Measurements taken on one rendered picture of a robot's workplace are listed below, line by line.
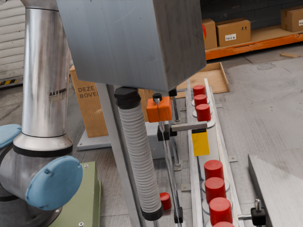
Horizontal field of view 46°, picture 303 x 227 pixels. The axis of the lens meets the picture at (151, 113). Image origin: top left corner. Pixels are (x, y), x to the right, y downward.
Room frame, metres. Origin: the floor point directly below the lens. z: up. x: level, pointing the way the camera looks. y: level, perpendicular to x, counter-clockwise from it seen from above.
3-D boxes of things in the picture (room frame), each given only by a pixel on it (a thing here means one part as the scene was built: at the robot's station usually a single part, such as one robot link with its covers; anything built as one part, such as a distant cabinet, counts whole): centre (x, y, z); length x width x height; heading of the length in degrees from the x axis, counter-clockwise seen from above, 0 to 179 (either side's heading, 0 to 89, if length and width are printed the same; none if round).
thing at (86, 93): (1.31, 0.11, 0.99); 0.30 x 0.24 x 0.27; 173
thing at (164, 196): (0.74, 0.01, 0.85); 0.03 x 0.03 x 0.03
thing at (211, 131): (0.76, -0.12, 0.98); 0.05 x 0.05 x 0.20
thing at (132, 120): (0.43, 0.03, 1.18); 0.04 x 0.04 x 0.21
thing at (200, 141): (0.58, -0.08, 1.09); 0.03 x 0.01 x 0.06; 82
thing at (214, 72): (1.56, -0.24, 0.85); 0.30 x 0.26 x 0.04; 172
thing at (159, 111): (0.58, -0.05, 1.05); 0.10 x 0.04 x 0.33; 82
